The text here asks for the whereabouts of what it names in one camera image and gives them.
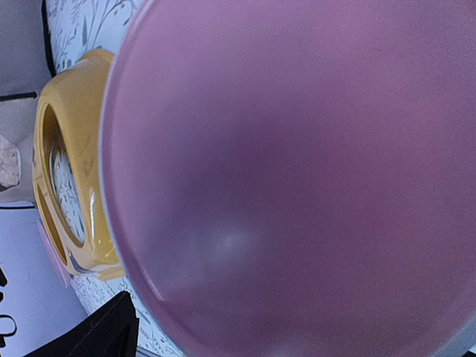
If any beige fabric pet tent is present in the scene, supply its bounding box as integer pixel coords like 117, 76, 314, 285
1, 1, 56, 204

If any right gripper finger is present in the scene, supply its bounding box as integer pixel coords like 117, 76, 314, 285
28, 292, 139, 357

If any pink footed pet bowl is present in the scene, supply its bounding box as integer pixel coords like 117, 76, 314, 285
100, 1, 475, 356

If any floral patterned table mat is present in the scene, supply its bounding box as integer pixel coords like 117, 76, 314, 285
46, 1, 184, 356

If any yellow double bowl holder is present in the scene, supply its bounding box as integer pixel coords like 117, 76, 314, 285
33, 49, 125, 281

